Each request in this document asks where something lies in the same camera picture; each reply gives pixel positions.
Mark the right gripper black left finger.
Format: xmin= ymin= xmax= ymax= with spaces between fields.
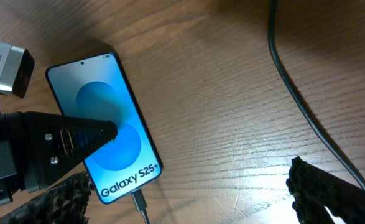
xmin=0 ymin=172 xmax=91 ymax=224

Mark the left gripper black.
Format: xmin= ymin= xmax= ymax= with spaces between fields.
xmin=0 ymin=111 xmax=118 ymax=206

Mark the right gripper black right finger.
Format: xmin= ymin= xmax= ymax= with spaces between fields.
xmin=286 ymin=156 xmax=365 ymax=224

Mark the Samsung Galaxy smartphone blue screen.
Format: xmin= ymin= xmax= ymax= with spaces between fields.
xmin=45 ymin=52 xmax=163 ymax=204

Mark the black USB charging cable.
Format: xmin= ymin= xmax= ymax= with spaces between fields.
xmin=130 ymin=0 xmax=365 ymax=224

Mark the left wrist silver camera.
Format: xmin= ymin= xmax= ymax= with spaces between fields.
xmin=0 ymin=41 xmax=35 ymax=98

